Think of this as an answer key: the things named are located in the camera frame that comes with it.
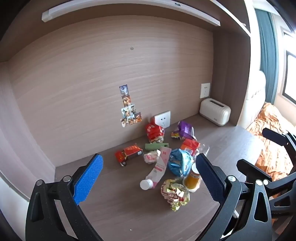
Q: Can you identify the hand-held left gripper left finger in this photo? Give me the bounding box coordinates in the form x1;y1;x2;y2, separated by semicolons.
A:
25;153;104;241

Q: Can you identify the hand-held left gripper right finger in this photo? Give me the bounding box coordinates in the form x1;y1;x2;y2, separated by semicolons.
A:
192;153;274;241

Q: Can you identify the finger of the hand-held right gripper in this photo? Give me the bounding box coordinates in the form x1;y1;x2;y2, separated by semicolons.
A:
262;127;296;151
236;159;273;184

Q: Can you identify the red cigarette box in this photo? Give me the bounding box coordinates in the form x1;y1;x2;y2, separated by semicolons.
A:
115;143;144;167

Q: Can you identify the orange blanket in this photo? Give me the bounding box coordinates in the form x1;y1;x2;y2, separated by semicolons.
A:
246;102;296;184

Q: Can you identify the yellow pill bottle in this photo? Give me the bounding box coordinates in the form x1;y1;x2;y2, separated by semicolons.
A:
184;163;202;192

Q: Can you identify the clear plastic wrapper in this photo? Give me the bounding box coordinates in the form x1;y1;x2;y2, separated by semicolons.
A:
196;143;211;156

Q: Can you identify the blue foil snack bag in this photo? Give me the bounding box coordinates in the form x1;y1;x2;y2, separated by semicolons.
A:
168;148;194;178

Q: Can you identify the crumpled gold foil wrapper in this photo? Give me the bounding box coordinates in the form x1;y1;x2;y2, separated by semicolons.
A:
161;178;190;212

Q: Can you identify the orange red packet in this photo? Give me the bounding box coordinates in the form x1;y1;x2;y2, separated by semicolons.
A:
180;138;201;156

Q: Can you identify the pink and white tube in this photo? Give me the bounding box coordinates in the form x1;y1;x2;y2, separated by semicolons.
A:
140;146;172;191

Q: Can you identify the purple foil wrapper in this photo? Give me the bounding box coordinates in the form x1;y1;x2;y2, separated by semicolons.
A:
171;120;197;141

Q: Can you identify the crumpled white paper wrapper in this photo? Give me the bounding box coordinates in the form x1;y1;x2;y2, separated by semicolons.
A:
143;150;162;164

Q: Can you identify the window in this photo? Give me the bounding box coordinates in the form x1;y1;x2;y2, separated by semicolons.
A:
281;25;296;105

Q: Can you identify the white rounded appliance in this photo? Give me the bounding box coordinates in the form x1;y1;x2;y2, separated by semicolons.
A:
199;98;231;126

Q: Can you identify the strip of picture stickers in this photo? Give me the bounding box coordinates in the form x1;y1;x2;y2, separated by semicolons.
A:
119;85;142;128

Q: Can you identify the red snack bag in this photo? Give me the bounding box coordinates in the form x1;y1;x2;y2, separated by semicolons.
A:
145;117;166;143

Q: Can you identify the teal curtain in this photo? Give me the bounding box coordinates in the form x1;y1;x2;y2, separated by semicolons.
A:
255;8;278;105

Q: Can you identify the white light bar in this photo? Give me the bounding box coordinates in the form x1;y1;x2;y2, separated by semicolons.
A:
42;0;221;27

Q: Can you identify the cream padded bed frame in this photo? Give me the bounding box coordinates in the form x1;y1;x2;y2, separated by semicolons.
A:
238;70;267;130

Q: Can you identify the white wall socket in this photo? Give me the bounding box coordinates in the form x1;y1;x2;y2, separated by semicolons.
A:
200;82;211;99
154;111;171;128

